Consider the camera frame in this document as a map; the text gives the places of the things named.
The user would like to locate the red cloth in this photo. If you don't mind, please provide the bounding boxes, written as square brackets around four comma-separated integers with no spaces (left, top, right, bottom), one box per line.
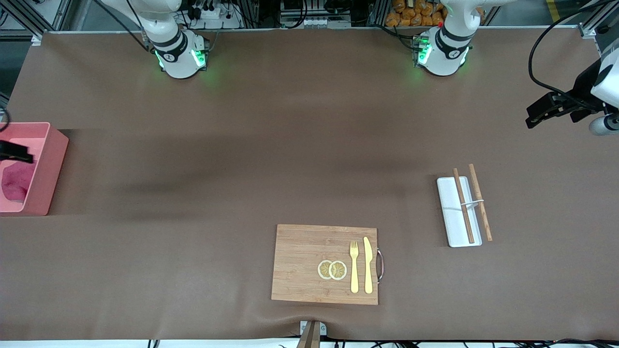
[1,162,35,203]

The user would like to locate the pink plastic bin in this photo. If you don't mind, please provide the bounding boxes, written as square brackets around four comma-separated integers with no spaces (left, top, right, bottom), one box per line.
[0,122,69,217]

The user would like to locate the brown wooden chopstick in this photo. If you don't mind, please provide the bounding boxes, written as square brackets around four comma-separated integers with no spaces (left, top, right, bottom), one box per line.
[453,168,475,244]
[468,164,493,242]

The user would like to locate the white rectangular tray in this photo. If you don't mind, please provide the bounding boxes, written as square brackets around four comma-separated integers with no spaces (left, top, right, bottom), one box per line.
[437,176,483,248]

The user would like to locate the orange snack bags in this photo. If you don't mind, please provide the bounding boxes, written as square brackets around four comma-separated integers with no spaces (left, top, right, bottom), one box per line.
[385,0,486,27]

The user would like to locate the white power strip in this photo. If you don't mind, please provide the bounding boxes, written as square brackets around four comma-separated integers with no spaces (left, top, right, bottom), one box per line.
[186,2,242,29]

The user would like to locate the yellow knife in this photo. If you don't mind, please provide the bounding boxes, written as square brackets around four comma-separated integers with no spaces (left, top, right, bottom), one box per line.
[363,236,374,294]

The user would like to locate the yellow fork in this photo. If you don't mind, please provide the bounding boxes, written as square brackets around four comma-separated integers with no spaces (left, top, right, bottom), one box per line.
[350,240,360,294]

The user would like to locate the wooden cutting board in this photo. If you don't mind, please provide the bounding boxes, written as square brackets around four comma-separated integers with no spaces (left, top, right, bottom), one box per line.
[271,224,379,305]

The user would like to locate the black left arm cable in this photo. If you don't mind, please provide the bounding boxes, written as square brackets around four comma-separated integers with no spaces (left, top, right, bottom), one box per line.
[529,0,619,109]

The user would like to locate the aluminium frame profile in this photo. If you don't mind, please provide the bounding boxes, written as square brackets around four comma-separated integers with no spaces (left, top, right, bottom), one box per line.
[578,0,619,39]
[0,0,73,46]

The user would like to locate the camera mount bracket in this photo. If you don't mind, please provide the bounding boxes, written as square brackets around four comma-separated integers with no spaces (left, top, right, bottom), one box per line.
[296,320,327,348]

